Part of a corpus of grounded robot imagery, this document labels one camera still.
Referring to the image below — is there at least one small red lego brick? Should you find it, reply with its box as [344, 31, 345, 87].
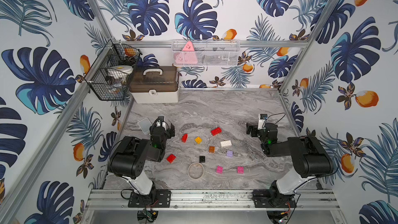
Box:
[181, 134, 188, 143]

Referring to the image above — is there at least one yellow 2x2 lego brick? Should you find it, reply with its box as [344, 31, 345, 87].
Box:
[195, 137, 203, 144]

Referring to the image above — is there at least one red 2x4 lego brick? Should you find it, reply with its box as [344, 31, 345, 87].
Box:
[211, 128, 222, 136]

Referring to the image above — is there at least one pink 2x2 lego brick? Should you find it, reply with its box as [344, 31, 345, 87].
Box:
[216, 166, 223, 174]

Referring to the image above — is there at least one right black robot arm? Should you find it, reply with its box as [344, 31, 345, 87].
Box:
[246, 122, 334, 200]

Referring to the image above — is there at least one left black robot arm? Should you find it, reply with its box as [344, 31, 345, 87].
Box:
[108, 116, 175, 198]

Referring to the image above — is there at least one red 2x2 lego brick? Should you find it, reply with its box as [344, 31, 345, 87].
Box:
[166, 154, 176, 163]

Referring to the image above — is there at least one white 2x4 lego brick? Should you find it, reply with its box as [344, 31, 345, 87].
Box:
[220, 140, 232, 147]

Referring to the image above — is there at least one grey square card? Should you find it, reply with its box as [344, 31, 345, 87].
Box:
[137, 118, 152, 135]

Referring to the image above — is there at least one brown lid storage box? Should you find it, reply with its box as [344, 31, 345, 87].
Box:
[129, 66, 179, 104]

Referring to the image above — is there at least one tape roll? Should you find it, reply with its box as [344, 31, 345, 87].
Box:
[188, 162, 205, 179]

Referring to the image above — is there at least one white bowl in basket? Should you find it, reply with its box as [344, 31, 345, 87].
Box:
[107, 65, 133, 78]

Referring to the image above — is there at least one pink triangle object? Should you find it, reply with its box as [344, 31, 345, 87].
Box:
[174, 41, 198, 65]

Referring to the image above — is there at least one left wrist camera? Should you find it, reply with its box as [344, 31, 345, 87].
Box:
[154, 116, 166, 128]

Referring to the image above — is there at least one black wire basket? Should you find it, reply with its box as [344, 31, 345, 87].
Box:
[84, 40, 142, 101]

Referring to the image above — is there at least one clear wall shelf basket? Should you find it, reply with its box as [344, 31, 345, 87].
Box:
[171, 40, 240, 67]

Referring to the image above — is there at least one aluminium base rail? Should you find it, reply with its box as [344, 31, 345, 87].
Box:
[86, 190, 340, 211]

